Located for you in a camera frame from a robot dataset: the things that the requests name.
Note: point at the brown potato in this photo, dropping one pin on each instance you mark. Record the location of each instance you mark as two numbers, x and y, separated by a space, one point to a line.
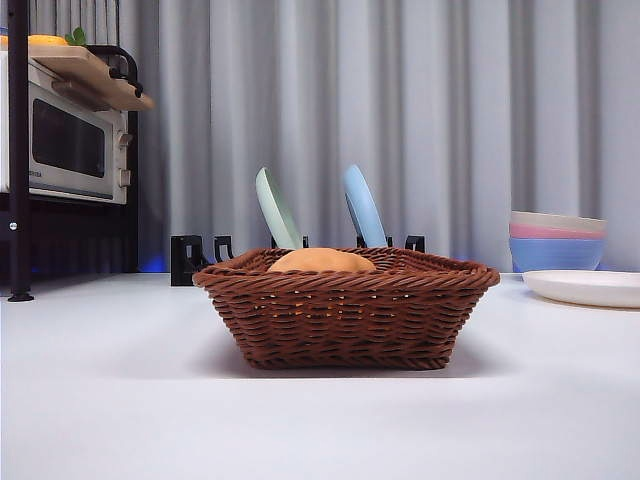
320 261

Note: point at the brown wicker basket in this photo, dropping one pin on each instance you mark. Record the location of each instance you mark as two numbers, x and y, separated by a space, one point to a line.
345 320

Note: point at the pale green plate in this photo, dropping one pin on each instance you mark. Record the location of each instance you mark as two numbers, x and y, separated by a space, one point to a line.
277 215

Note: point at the pale blue plate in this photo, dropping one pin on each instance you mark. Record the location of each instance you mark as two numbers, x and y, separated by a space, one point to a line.
365 210

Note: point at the black dish rack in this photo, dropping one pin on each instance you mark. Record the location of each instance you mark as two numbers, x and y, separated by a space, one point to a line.
182 260

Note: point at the grey curtain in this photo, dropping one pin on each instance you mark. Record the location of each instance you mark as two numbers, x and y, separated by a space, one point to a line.
450 100

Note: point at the pink bowl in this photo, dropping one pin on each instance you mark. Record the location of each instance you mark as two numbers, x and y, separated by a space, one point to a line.
550 233

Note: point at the blue bowl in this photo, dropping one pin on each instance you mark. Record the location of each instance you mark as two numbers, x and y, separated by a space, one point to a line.
555 252

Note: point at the cream bowl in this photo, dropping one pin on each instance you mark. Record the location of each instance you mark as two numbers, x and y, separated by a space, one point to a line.
555 220

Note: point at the white toaster oven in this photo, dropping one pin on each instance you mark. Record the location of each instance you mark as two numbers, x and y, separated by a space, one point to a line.
70 145

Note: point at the white flat plate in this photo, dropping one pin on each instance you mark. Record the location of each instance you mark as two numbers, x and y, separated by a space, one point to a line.
585 287

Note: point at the wooden cutting board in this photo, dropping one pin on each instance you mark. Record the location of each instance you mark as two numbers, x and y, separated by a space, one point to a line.
85 65

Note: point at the green leaf sprig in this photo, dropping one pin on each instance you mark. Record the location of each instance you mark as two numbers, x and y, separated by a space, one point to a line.
77 36

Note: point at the yellow food item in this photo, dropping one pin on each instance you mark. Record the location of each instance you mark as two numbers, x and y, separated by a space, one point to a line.
45 40

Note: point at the black shelf frame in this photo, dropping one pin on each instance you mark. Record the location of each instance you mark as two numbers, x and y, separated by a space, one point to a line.
17 150

